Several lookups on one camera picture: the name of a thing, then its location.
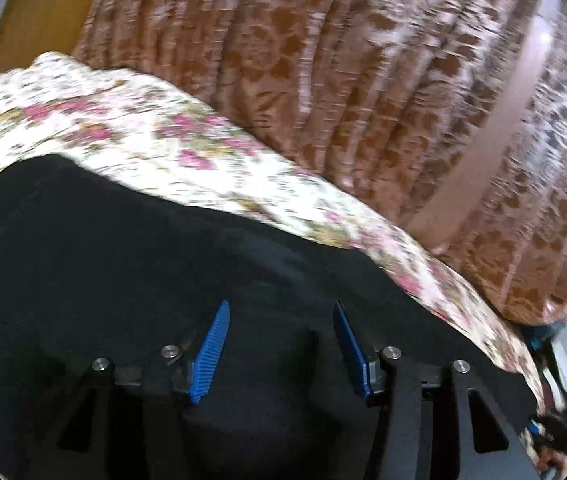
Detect black embroidered pants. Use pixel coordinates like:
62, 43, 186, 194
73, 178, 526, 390
0, 155, 536, 479

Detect blue bag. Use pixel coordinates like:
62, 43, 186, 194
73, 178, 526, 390
519, 321, 567, 352

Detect floral bed sheet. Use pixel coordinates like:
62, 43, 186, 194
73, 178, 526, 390
0, 53, 541, 458

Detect brown floral curtain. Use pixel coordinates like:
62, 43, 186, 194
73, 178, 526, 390
74, 0, 567, 325

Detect wooden cabinet door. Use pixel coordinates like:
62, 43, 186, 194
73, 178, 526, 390
0, 0, 92, 73

